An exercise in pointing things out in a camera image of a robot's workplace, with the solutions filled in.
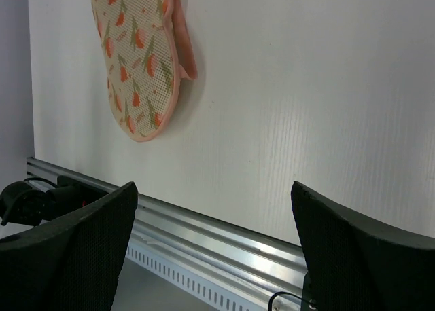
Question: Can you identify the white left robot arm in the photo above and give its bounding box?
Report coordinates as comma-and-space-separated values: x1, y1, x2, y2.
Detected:
1, 177, 86, 227

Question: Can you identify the white slotted cable duct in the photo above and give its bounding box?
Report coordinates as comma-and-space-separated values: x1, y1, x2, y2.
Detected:
126, 243, 256, 311

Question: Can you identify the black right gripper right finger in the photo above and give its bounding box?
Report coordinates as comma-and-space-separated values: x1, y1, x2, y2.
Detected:
291, 182, 434, 310

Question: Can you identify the floral mesh laundry bag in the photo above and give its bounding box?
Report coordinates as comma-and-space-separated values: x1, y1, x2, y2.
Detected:
91, 0, 198, 142

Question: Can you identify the aluminium rail at table edge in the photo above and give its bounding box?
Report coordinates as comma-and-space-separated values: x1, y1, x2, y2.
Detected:
26, 156, 311, 311

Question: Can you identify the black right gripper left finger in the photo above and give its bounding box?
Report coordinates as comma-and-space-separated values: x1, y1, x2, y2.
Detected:
1, 182, 138, 310

